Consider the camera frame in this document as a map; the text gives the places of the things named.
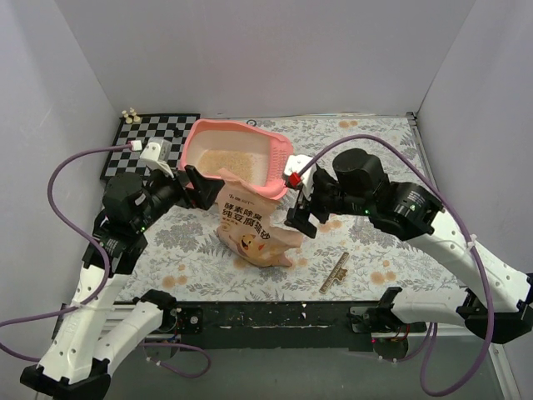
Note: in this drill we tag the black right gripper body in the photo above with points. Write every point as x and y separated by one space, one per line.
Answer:
313 204

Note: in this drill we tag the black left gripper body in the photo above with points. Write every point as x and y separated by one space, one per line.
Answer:
188 188

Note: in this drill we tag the orange cat litter bag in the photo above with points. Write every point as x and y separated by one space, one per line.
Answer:
245 225

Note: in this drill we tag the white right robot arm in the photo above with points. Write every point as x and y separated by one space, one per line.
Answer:
415 216

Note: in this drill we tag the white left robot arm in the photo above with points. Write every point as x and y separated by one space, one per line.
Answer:
82 358

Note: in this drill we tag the beige litter in box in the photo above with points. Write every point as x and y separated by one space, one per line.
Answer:
238 163

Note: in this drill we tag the pink cat litter box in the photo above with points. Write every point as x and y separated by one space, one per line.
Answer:
256 156

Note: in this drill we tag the brown bag sealing clip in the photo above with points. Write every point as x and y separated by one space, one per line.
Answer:
338 273

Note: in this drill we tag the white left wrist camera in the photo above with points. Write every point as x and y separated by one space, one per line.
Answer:
155 155

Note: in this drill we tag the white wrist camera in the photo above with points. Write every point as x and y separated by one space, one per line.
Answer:
295 173
155 155

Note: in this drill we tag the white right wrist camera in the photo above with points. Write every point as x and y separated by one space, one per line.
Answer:
295 173

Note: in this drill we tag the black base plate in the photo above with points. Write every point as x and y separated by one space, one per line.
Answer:
270 325

